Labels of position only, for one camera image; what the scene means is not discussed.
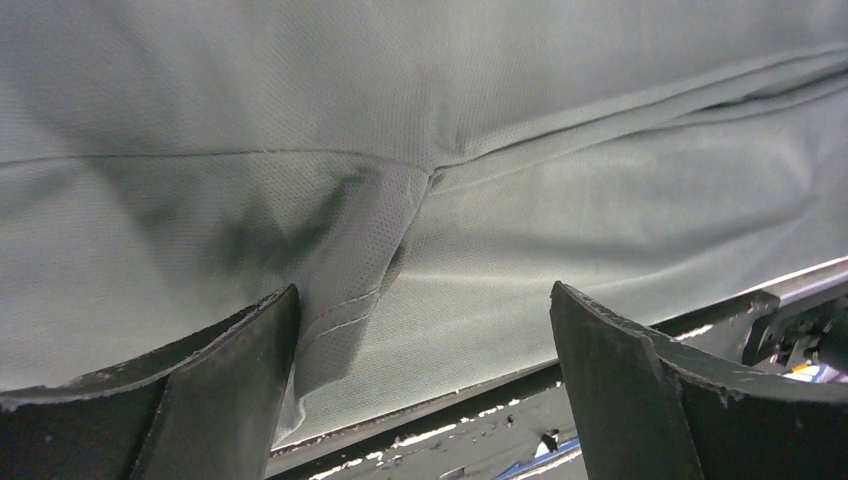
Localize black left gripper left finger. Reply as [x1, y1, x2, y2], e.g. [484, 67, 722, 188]
[1, 287, 300, 480]

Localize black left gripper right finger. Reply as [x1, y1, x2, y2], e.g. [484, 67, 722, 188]
[550, 283, 847, 479]

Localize dark grey t shirt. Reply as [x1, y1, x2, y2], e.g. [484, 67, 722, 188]
[1, 1, 847, 446]

